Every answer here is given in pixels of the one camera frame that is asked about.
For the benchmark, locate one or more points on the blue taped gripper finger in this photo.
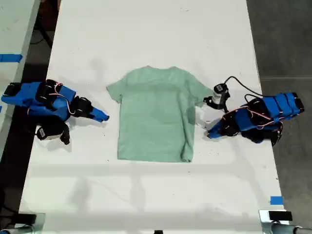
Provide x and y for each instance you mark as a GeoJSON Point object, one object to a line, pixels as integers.
{"type": "Point", "coordinates": [215, 135]}
{"type": "Point", "coordinates": [101, 118]}
{"type": "Point", "coordinates": [98, 111]}
{"type": "Point", "coordinates": [218, 128]}

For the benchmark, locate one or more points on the pale green t-shirt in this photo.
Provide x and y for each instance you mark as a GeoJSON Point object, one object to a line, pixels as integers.
{"type": "Point", "coordinates": [156, 114]}

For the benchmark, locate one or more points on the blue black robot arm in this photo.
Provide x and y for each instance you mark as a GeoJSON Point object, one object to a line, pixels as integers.
{"type": "Point", "coordinates": [26, 97]}
{"type": "Point", "coordinates": [275, 107]}

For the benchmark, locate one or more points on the square blue tape piece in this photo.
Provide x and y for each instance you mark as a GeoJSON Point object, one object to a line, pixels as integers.
{"type": "Point", "coordinates": [276, 200]}

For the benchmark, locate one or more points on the long blue tape strip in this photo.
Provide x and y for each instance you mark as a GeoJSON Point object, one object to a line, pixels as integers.
{"type": "Point", "coordinates": [9, 58]}

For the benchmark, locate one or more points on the white side table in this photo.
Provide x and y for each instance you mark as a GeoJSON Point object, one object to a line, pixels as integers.
{"type": "Point", "coordinates": [13, 36]}

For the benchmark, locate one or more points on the small black box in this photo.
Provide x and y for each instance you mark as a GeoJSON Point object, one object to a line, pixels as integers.
{"type": "Point", "coordinates": [280, 216]}
{"type": "Point", "coordinates": [26, 218]}

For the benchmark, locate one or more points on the black camera stalk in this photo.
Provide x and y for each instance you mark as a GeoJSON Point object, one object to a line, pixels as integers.
{"type": "Point", "coordinates": [65, 136]}
{"type": "Point", "coordinates": [219, 106]}

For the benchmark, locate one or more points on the black camera box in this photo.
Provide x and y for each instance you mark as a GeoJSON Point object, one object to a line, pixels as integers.
{"type": "Point", "coordinates": [219, 91]}
{"type": "Point", "coordinates": [50, 132]}

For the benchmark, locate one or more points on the metal table bracket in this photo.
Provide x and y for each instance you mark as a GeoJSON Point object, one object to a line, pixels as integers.
{"type": "Point", "coordinates": [264, 223]}
{"type": "Point", "coordinates": [40, 223]}

